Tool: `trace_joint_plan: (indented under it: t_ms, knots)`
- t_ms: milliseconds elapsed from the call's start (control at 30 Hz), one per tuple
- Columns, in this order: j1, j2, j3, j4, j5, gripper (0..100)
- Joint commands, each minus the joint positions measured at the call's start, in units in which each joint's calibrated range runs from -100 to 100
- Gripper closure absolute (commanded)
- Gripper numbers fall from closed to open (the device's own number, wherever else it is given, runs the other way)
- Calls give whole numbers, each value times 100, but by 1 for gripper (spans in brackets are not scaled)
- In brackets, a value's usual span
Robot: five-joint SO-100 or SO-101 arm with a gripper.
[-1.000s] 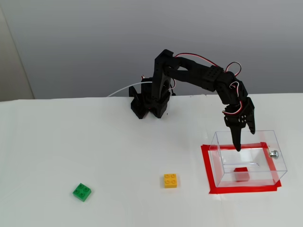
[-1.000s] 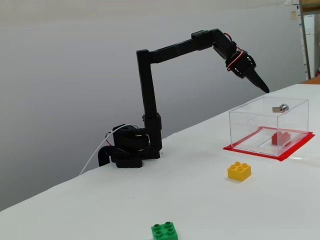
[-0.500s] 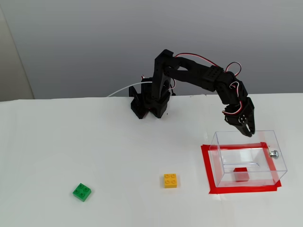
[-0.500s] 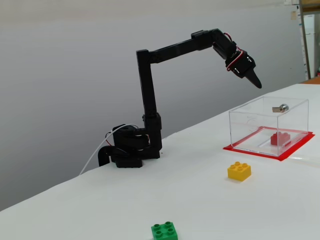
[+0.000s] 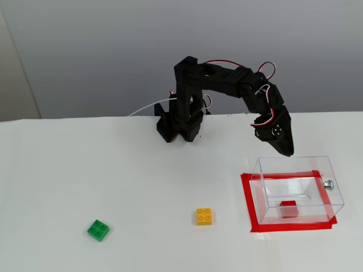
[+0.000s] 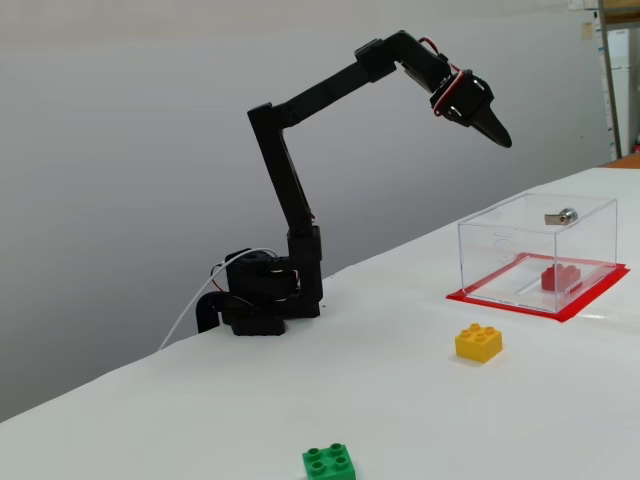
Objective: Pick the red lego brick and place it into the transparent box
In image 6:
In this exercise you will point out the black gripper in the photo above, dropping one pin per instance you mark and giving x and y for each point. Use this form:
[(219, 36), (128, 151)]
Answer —
[(475, 106)]

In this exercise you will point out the red lego brick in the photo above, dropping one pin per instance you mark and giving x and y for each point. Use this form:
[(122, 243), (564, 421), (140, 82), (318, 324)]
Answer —
[(560, 277)]

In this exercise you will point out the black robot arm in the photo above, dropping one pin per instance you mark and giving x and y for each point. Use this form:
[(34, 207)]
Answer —
[(280, 160)]

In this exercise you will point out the transparent plastic box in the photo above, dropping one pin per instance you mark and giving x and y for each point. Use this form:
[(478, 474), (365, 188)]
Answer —
[(500, 235)]

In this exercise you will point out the metal box lock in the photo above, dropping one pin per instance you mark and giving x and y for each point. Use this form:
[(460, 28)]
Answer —
[(567, 216)]

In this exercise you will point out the yellow lego brick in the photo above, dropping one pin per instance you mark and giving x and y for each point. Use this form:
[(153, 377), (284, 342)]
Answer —
[(477, 345)]

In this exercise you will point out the green lego brick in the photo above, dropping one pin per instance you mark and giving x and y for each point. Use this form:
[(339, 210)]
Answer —
[(327, 465)]

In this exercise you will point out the yellow sticky note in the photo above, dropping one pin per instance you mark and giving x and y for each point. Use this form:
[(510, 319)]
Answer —
[(585, 31)]

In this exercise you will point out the wooden table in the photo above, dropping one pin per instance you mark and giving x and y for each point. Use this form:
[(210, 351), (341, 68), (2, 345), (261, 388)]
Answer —
[(625, 161)]

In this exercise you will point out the black table clamp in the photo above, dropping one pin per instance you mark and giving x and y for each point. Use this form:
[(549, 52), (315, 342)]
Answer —
[(204, 310)]

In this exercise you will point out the grey metal shelf post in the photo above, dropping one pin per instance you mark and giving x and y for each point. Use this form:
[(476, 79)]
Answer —
[(611, 90)]

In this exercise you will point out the red tape frame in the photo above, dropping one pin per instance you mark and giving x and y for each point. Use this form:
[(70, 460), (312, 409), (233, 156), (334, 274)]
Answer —
[(500, 306)]

